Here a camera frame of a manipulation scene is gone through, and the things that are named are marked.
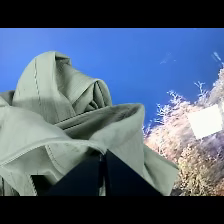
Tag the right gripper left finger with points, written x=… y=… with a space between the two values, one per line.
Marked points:
x=83 y=180

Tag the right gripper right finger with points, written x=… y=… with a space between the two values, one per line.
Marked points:
x=126 y=180

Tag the pale green garment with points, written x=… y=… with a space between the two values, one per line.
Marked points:
x=66 y=116

